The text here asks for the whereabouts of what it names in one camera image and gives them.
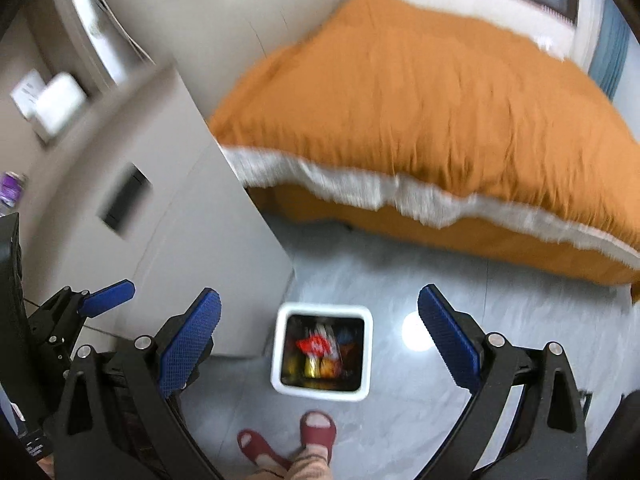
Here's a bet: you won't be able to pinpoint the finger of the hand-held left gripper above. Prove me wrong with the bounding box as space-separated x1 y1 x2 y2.
27 280 137 346

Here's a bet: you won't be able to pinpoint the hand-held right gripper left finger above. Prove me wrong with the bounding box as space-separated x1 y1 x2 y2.
52 287 226 480

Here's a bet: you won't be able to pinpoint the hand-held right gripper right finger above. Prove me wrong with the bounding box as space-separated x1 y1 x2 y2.
417 284 588 480

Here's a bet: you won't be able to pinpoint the red snack bag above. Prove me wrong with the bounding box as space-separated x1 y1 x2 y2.
295 335 333 358

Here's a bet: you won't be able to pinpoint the white square trash bin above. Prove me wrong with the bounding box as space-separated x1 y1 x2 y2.
270 302 375 402

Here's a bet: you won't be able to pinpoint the purple plastic packet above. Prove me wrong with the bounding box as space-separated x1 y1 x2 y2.
0 171 28 208

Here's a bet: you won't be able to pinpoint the red slipper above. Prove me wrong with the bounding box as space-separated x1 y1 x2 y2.
237 429 286 471
299 411 337 461

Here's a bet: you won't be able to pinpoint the red slippers on feet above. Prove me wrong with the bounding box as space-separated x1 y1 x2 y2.
250 452 333 480

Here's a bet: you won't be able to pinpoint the white bed sheet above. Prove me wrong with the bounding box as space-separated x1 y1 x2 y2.
220 145 640 261

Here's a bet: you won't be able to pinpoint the white ribbed tissue box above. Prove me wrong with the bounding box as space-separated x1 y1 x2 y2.
32 72 86 143

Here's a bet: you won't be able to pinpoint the orange blanket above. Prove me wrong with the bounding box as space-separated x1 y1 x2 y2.
207 0 640 303

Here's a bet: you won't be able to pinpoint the beige padded headboard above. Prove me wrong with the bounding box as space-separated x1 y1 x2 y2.
92 0 353 126

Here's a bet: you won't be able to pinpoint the blue curtain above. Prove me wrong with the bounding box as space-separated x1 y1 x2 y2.
587 0 633 98

